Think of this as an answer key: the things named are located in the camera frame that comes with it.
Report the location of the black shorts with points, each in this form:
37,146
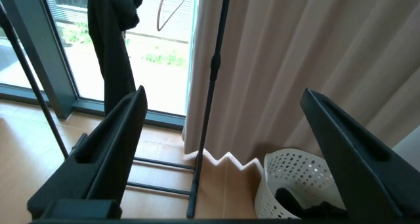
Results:
111,53

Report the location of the beige curtain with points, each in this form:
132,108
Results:
295,53

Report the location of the pink clothes hanger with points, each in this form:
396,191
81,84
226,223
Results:
172,16

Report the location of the white laundry basket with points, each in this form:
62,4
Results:
295,171

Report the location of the black garment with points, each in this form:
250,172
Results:
295,204

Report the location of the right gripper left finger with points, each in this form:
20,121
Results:
108,161

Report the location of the black clothes rack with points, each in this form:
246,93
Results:
215,63

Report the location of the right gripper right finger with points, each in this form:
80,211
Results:
354,158

